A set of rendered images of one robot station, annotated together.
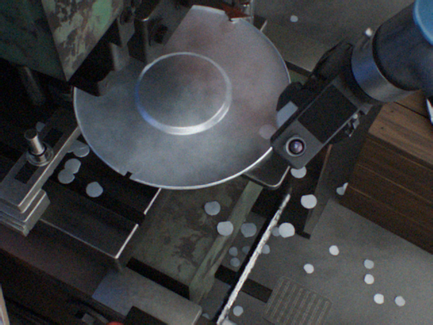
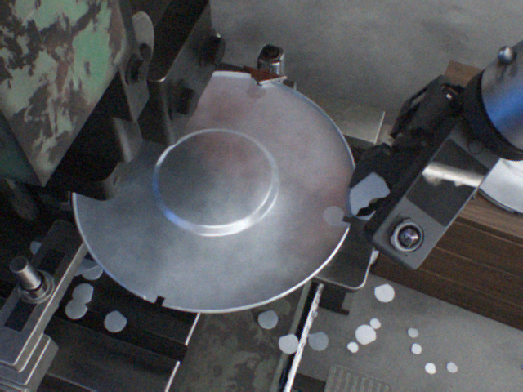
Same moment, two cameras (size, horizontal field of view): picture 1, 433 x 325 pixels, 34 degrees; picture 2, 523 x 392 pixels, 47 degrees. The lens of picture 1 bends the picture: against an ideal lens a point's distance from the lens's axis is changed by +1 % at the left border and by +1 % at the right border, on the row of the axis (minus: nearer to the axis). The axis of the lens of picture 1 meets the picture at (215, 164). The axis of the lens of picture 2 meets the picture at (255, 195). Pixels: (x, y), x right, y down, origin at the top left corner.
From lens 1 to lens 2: 0.34 m
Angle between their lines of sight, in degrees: 6
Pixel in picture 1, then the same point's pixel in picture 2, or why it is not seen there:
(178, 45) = (200, 122)
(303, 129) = (415, 210)
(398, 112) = not seen: hidden behind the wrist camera
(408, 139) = not seen: hidden behind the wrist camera
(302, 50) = (337, 113)
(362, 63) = (507, 99)
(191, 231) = (247, 354)
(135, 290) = not seen: outside the picture
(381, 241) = (421, 306)
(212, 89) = (253, 170)
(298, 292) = (353, 380)
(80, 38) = (58, 103)
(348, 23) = (346, 92)
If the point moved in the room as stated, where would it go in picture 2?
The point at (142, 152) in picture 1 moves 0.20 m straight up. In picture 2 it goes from (174, 265) to (140, 139)
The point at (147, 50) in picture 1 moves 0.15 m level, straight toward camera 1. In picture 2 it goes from (167, 126) to (216, 295)
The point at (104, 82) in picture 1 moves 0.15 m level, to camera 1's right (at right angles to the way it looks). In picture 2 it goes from (112, 180) to (289, 160)
